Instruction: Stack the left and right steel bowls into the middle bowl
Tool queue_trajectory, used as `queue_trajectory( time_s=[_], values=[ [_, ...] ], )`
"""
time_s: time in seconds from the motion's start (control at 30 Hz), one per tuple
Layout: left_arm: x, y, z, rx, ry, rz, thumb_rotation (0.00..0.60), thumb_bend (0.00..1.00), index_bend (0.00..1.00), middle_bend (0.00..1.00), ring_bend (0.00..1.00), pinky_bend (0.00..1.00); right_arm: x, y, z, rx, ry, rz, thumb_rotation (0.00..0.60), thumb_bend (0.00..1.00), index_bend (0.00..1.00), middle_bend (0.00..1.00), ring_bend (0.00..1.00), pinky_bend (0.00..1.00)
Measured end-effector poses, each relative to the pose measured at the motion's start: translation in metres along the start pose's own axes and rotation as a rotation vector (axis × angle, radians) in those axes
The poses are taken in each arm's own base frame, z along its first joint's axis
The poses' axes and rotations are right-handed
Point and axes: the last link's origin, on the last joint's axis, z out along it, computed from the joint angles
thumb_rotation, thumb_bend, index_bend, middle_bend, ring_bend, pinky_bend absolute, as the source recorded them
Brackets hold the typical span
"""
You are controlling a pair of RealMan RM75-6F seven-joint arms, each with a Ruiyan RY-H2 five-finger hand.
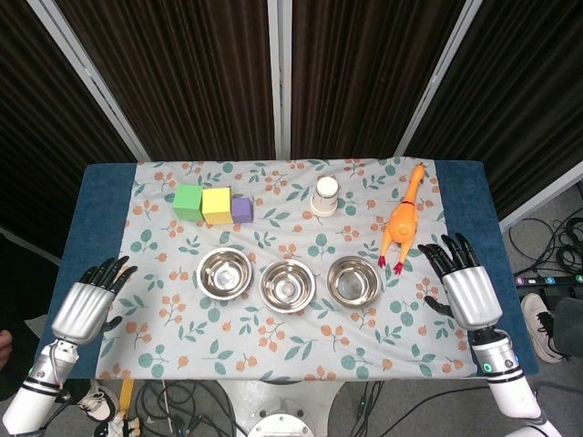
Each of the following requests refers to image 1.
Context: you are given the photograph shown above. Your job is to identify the green cube block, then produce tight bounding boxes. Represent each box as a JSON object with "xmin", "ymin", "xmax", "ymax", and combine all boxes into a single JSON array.
[{"xmin": 172, "ymin": 184, "xmax": 205, "ymax": 222}]

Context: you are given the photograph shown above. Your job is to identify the black cables under table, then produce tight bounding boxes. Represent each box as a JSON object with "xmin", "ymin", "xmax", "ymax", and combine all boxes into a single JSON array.
[{"xmin": 135, "ymin": 380, "xmax": 240, "ymax": 437}]

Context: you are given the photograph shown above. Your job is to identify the orange rubber chicken toy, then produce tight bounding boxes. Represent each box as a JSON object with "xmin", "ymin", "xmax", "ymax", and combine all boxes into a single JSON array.
[{"xmin": 376, "ymin": 162, "xmax": 428, "ymax": 275}]

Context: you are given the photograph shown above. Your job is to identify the yellow tape strip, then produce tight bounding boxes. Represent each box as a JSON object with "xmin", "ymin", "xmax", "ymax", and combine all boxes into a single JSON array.
[{"xmin": 118, "ymin": 379, "xmax": 137, "ymax": 413}]

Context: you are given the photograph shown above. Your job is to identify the black floor cable bundle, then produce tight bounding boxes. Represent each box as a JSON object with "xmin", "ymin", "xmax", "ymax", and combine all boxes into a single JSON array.
[{"xmin": 507, "ymin": 181, "xmax": 583, "ymax": 279}]

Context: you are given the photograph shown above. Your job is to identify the dark corrugated partition panel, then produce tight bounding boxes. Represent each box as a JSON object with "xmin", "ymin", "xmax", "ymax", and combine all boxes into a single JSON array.
[
  {"xmin": 26, "ymin": 0, "xmax": 280, "ymax": 161},
  {"xmin": 0, "ymin": 0, "xmax": 147, "ymax": 238},
  {"xmin": 278, "ymin": 0, "xmax": 484, "ymax": 159},
  {"xmin": 394, "ymin": 0, "xmax": 583, "ymax": 229}
]

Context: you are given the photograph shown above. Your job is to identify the blue table cover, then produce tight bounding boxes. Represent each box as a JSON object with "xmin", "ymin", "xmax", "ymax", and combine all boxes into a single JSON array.
[{"xmin": 31, "ymin": 161, "xmax": 538, "ymax": 380}]

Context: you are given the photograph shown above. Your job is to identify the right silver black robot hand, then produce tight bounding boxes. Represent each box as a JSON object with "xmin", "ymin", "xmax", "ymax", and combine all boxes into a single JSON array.
[{"xmin": 417, "ymin": 232, "xmax": 504, "ymax": 330}]

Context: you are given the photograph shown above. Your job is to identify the small purple cube block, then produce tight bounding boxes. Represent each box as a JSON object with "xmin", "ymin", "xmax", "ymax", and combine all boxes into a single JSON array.
[{"xmin": 230, "ymin": 197, "xmax": 254, "ymax": 224}]

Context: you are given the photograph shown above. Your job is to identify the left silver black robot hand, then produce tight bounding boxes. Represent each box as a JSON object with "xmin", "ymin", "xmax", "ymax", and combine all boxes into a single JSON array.
[{"xmin": 49, "ymin": 256, "xmax": 138, "ymax": 343}]

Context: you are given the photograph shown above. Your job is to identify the white paper cup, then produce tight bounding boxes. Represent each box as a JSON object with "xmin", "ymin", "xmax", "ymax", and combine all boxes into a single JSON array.
[{"xmin": 310, "ymin": 176, "xmax": 342, "ymax": 217}]

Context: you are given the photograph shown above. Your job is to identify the black power strip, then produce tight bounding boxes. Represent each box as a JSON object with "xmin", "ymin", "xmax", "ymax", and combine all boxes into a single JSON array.
[{"xmin": 514, "ymin": 272, "xmax": 583, "ymax": 289}]

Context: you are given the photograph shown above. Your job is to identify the white sneaker with black laces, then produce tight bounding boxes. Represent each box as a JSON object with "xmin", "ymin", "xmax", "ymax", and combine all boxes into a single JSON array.
[{"xmin": 520, "ymin": 293, "xmax": 569, "ymax": 364}]

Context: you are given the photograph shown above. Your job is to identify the steel bowl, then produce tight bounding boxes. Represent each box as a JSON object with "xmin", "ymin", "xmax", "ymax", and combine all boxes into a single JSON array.
[
  {"xmin": 259, "ymin": 259, "xmax": 316, "ymax": 314},
  {"xmin": 197, "ymin": 248, "xmax": 253, "ymax": 300},
  {"xmin": 326, "ymin": 255, "xmax": 383, "ymax": 305}
]

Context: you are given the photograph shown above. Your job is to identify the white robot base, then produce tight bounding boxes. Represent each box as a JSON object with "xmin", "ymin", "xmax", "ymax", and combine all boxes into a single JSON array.
[{"xmin": 218, "ymin": 380, "xmax": 348, "ymax": 437}]

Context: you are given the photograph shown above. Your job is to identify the floral grey tablecloth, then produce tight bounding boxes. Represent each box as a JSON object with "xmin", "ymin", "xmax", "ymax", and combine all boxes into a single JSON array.
[{"xmin": 95, "ymin": 157, "xmax": 479, "ymax": 381}]

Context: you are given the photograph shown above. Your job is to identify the yellow cube block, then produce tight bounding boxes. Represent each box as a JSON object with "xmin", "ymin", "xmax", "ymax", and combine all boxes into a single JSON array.
[{"xmin": 201, "ymin": 187, "xmax": 234, "ymax": 225}]

